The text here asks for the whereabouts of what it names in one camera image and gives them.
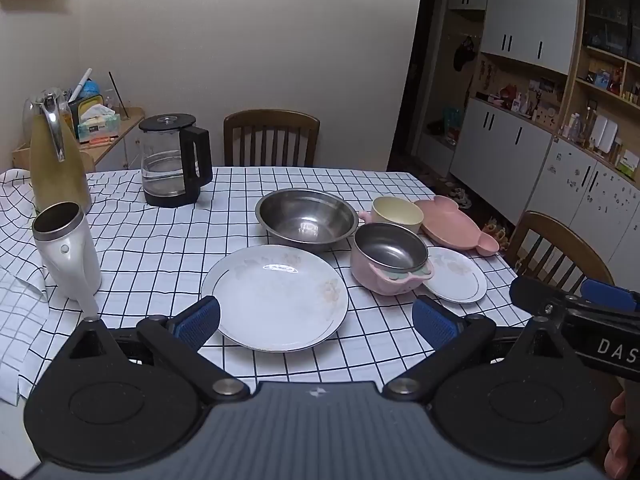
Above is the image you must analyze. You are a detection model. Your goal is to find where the glass electric kettle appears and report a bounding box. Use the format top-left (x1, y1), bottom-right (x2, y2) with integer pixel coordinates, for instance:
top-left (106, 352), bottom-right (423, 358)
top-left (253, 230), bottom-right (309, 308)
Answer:
top-left (138, 113), bottom-right (214, 208)

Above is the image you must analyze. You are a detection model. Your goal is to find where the yellow thermos carafe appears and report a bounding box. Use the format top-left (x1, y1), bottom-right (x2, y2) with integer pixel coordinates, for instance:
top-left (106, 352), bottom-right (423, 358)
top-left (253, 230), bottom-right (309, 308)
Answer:
top-left (22, 87), bottom-right (93, 216)

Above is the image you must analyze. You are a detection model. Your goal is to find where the white and wood storage cabinet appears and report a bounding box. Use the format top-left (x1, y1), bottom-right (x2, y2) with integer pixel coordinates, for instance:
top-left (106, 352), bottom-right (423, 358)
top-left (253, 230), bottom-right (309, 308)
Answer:
top-left (447, 0), bottom-right (640, 281)

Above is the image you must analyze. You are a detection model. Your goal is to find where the white checkered tablecloth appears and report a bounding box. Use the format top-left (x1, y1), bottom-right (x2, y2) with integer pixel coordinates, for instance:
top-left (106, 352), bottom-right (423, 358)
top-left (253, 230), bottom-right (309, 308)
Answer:
top-left (0, 166), bottom-right (538, 406)

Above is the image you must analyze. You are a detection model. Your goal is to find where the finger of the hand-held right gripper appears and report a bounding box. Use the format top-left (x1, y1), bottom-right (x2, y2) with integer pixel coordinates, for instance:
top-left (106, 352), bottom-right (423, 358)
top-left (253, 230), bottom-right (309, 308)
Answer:
top-left (580, 279), bottom-right (640, 312)
top-left (510, 275), bottom-right (583, 318)

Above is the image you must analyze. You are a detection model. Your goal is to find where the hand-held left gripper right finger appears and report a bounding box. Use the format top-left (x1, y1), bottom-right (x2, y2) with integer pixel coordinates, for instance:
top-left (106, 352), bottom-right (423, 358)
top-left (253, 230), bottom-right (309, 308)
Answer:
top-left (382, 295), bottom-right (566, 403)

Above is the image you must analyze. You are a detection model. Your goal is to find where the person's right hand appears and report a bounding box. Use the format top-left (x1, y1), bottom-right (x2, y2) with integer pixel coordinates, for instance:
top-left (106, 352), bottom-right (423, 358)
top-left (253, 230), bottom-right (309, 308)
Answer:
top-left (603, 389), bottom-right (640, 480)

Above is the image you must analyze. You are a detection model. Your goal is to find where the wooden dining chair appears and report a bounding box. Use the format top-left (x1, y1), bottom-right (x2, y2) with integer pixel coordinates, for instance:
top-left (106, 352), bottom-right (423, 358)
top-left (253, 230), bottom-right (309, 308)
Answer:
top-left (223, 109), bottom-right (321, 168)
top-left (505, 211), bottom-right (615, 292)

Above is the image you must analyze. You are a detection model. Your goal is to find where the pink bear-shaped plate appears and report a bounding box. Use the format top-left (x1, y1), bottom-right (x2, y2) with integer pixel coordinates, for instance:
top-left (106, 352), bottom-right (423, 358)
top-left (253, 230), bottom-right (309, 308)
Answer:
top-left (414, 196), bottom-right (501, 257)

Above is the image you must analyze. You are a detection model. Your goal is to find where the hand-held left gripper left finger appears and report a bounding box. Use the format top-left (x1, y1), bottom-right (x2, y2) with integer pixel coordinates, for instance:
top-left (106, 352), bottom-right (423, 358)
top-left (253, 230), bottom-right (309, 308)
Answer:
top-left (55, 296), bottom-right (251, 403)

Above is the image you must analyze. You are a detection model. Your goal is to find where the large stainless steel bowl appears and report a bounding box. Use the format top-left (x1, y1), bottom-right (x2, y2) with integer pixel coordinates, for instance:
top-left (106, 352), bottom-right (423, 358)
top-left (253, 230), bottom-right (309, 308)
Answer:
top-left (255, 188), bottom-right (358, 254)

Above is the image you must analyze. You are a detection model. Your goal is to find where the small wooden side cabinet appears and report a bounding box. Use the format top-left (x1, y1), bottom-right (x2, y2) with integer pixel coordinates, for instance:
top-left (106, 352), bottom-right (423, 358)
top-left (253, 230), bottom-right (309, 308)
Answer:
top-left (12, 107), bottom-right (146, 173)

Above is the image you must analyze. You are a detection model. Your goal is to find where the tissue box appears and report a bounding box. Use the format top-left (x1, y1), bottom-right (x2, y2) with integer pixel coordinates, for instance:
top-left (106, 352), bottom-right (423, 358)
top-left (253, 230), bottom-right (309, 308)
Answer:
top-left (76, 104), bottom-right (122, 143)

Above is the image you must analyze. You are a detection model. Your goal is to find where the small white plate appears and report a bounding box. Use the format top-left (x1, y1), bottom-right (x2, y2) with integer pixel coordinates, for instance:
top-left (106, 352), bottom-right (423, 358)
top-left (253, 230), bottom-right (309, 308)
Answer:
top-left (422, 246), bottom-right (488, 304)

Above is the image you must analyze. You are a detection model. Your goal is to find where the black hanging item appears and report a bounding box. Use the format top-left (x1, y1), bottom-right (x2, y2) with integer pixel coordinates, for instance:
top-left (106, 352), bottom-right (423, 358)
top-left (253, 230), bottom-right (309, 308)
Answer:
top-left (453, 35), bottom-right (476, 72)

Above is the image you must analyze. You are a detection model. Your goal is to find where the large white plate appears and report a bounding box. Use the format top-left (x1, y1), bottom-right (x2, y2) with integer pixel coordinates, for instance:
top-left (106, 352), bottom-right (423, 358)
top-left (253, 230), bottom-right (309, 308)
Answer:
top-left (201, 245), bottom-right (349, 352)

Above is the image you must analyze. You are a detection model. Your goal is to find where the white steel mug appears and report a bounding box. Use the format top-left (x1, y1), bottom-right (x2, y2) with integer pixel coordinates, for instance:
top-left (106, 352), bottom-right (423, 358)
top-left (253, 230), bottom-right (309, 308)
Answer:
top-left (31, 201), bottom-right (102, 318)

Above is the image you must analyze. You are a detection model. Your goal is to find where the pink bowl with steel interior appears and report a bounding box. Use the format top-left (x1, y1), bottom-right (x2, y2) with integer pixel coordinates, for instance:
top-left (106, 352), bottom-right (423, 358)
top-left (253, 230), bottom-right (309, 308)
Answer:
top-left (350, 222), bottom-right (435, 296)

